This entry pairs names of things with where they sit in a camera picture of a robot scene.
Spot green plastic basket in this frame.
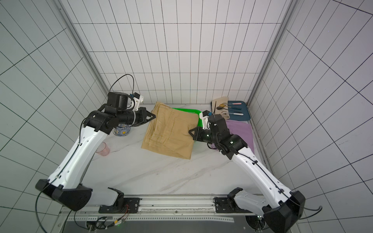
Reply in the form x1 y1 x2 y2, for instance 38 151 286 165
173 108 203 127

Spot base cable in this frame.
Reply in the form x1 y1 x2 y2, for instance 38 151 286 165
34 186 131 233
250 203 323 231

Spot right base cable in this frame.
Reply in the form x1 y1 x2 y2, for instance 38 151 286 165
250 203 323 231

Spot dark teal handled spoon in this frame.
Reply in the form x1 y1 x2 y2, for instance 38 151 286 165
216 106 241 111

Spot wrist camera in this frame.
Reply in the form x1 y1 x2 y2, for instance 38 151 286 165
130 92 144 111
199 110 213 130

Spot white handled spoon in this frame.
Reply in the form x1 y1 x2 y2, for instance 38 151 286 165
221 111 244 116

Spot purple pants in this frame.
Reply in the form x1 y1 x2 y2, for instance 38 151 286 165
208 120 254 158

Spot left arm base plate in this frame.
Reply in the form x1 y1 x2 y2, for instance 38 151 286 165
99 198 141 214

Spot beige pants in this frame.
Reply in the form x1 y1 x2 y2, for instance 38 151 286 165
141 102 199 160

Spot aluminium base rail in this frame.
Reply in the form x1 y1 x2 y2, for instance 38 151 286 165
58 194 269 225

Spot dark teal tray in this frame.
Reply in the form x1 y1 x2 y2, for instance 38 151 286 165
228 101 251 121

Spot left base cable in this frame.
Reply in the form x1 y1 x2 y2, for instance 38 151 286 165
34 186 131 233

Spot blue patterned ceramic bowl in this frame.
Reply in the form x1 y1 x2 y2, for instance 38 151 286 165
113 124 132 137

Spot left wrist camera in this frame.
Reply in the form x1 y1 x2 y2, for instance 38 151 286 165
130 92 144 111

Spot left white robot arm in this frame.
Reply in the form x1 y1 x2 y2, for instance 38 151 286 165
36 92 156 213

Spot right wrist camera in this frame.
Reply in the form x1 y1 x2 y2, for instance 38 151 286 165
199 110 213 130

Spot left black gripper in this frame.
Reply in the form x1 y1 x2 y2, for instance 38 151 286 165
119 106 156 126

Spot pink plastic cup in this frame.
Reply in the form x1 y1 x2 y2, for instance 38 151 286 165
96 142 110 156

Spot beige folded cloth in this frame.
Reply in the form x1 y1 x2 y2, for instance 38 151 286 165
211 97 230 120

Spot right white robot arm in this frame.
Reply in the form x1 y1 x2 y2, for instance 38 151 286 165
189 111 306 233

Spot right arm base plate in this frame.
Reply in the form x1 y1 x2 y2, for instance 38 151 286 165
213 197 241 213

